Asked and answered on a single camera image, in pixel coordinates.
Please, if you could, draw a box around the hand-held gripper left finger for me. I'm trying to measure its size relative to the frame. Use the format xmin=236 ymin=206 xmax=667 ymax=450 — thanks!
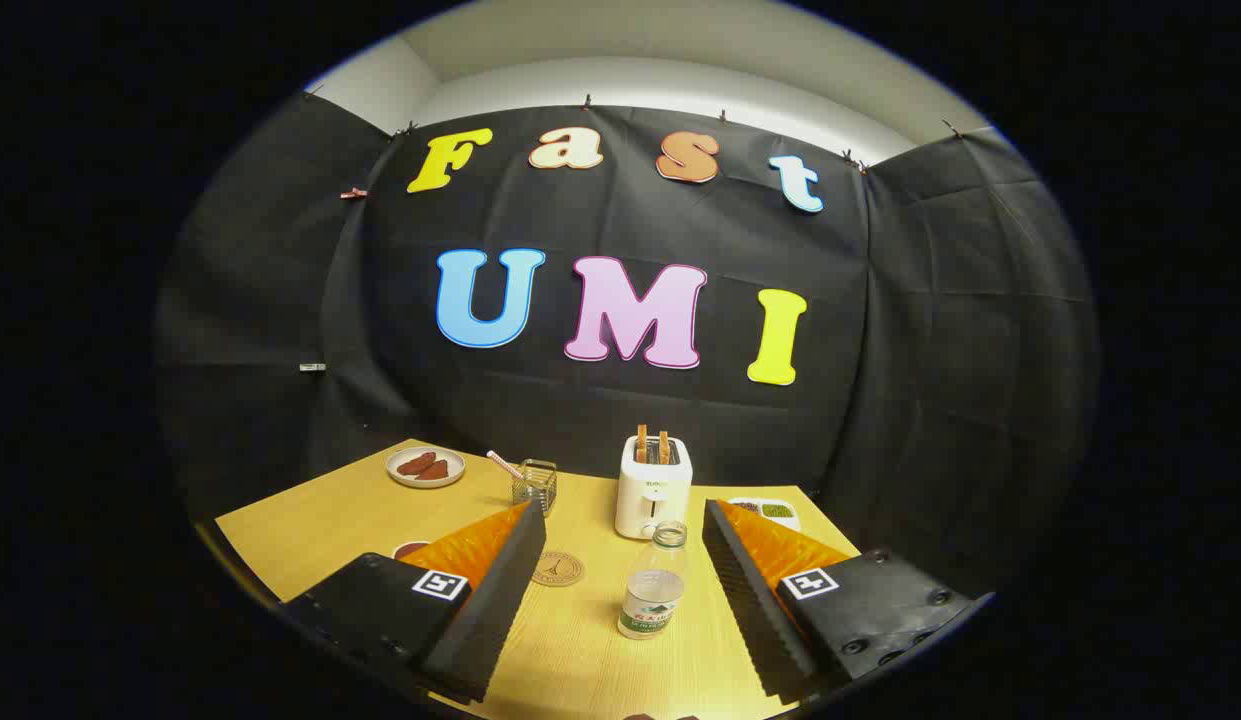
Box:
xmin=278 ymin=498 xmax=548 ymax=704

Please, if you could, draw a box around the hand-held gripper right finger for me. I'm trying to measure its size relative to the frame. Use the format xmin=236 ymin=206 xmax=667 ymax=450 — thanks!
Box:
xmin=702 ymin=498 xmax=993 ymax=704

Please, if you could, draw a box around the round cork coaster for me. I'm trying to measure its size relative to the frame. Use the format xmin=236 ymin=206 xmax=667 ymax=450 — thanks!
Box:
xmin=532 ymin=551 xmax=585 ymax=588

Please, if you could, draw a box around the clear plastic juice bottle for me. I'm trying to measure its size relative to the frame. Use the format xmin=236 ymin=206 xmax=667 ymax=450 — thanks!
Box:
xmin=618 ymin=520 xmax=689 ymax=641

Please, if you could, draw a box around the white divided spice dish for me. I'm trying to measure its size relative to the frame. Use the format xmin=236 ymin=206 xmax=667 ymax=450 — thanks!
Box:
xmin=728 ymin=497 xmax=802 ymax=533

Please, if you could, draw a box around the white toaster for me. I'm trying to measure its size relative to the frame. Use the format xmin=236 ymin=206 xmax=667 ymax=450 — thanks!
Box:
xmin=614 ymin=435 xmax=694 ymax=541

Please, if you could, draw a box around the white round plate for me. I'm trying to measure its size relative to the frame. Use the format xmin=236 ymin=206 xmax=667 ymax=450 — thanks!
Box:
xmin=386 ymin=446 xmax=467 ymax=489

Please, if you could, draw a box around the wooden table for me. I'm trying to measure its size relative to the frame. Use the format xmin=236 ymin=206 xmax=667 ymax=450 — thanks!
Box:
xmin=215 ymin=438 xmax=861 ymax=720

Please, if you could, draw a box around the black backdrop cloth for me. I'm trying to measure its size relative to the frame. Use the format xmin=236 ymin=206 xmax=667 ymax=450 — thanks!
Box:
xmin=155 ymin=92 xmax=1099 ymax=601

